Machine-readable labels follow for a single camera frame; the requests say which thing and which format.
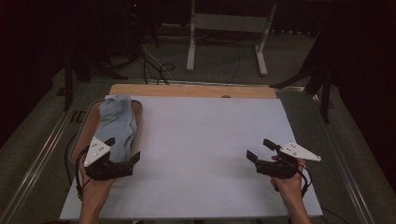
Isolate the right hand-held gripper cable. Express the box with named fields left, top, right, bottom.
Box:
left=298, top=164, right=314, bottom=199

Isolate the hand-held gripper cable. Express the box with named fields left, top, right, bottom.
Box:
left=298, top=164, right=314, bottom=199
left=74, top=146, right=92, bottom=202

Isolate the white metal stand frame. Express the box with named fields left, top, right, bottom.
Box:
left=186, top=0, right=278, bottom=77

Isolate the left hand-held gripper cable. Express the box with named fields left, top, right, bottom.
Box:
left=74, top=146, right=92, bottom=202

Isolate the black angled stand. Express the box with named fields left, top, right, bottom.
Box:
left=269, top=18, right=334, bottom=124

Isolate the black tripod stand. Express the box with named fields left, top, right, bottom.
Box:
left=55, top=52, right=129, bottom=112

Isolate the white table mat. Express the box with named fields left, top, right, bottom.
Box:
left=59, top=94, right=324, bottom=220

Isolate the bundle of floor cables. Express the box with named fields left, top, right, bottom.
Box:
left=124, top=43, right=176, bottom=86

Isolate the pink plastic basin grey rim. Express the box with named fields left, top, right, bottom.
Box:
left=68, top=98, right=144, bottom=171

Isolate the thin black cable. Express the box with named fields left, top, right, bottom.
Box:
left=320, top=205, right=354, bottom=224
left=64, top=133, right=78, bottom=188

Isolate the light blue garment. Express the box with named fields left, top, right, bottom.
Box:
left=92, top=94, right=138, bottom=163

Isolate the person's right hand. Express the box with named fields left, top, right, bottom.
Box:
left=270, top=158, right=308, bottom=205

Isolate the black rail bracket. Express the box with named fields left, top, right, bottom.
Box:
left=72, top=110, right=87, bottom=124

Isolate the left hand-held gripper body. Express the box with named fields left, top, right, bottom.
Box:
left=83, top=135, right=134, bottom=182

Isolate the aluminium floor rail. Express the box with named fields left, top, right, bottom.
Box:
left=309, top=91, right=376, bottom=224
left=0, top=77, right=94, bottom=224

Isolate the person's left hand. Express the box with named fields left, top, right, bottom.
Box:
left=78, top=160, right=117, bottom=203

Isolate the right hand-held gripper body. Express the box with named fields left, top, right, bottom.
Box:
left=255, top=140, right=322, bottom=180

